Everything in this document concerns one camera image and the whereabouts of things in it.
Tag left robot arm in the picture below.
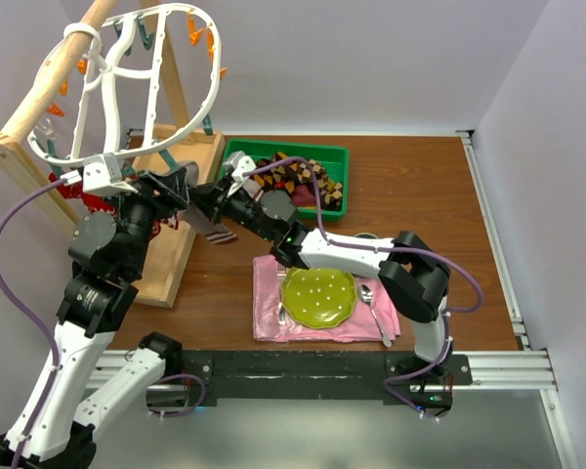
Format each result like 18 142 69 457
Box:
0 167 188 468

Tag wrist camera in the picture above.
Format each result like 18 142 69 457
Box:
224 150 256 196
61 153 138 197

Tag red patterned sock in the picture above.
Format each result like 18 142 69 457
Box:
58 182 117 216

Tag white round sock hanger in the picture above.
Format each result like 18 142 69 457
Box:
27 3 226 167

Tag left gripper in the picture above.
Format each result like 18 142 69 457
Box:
104 164 189 275

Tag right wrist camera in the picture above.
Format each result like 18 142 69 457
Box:
224 150 256 196

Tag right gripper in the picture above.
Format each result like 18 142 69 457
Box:
188 172 276 241

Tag teal ceramic mug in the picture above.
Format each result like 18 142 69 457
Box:
355 233 378 239

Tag green scalloped plate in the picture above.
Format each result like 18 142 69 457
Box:
280 268 357 329

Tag brown white striped sock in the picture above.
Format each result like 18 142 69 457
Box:
242 179 264 200
177 160 238 245

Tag pink cloth napkin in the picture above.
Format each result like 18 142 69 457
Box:
252 256 381 343

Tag silver spoon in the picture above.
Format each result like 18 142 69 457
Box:
358 284 393 348

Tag green plastic tray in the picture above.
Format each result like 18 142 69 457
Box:
224 139 350 222

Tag silver fork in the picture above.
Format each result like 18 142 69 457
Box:
276 264 287 325

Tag wooden hanger stand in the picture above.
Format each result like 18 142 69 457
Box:
0 0 226 309

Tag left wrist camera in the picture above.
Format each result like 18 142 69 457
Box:
61 153 138 197

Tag red white striped sock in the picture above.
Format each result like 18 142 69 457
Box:
151 215 179 239

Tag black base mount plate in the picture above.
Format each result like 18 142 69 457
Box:
155 350 471 412

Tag brown argyle sock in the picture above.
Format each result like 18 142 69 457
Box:
251 161 309 195
304 159 344 211

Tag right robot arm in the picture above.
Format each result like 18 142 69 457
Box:
188 180 451 384

